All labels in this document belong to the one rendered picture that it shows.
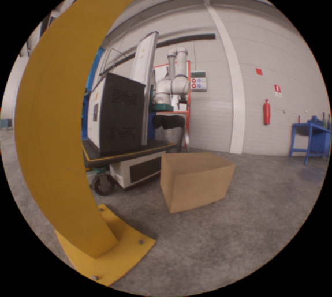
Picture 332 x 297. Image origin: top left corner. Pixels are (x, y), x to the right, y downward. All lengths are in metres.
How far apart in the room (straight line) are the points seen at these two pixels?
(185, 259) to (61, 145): 0.58
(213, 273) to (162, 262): 0.22
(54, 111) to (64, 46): 0.13
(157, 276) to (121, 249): 0.19
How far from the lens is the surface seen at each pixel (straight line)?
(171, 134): 1.35
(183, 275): 0.54
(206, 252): 0.58
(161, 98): 0.92
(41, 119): 0.22
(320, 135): 4.28
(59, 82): 0.23
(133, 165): 0.68
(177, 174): 0.48
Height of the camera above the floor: 0.53
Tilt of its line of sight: 4 degrees down
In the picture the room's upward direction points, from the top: 4 degrees clockwise
